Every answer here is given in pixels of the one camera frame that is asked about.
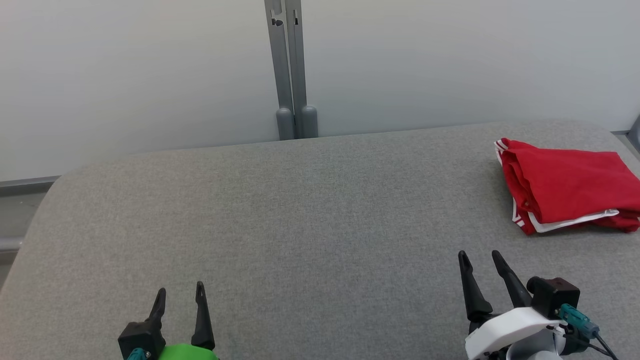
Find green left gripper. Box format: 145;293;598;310
147;281;220;360

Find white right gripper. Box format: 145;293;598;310
457;250;568;360

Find red Bulls jersey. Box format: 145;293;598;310
494;137;640;236

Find red shorts with white stripe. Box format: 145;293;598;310
529;208;640;235

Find grey fabric sofa seat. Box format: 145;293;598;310
0;118;640;360

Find grey wall rail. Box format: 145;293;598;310
0;174;62;197

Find grey metal partition post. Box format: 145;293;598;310
284;0;319;139
264;0;296;141

